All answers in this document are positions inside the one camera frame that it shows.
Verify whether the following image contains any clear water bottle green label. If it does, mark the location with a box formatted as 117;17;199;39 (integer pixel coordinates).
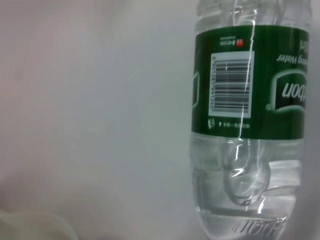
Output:
190;0;313;240

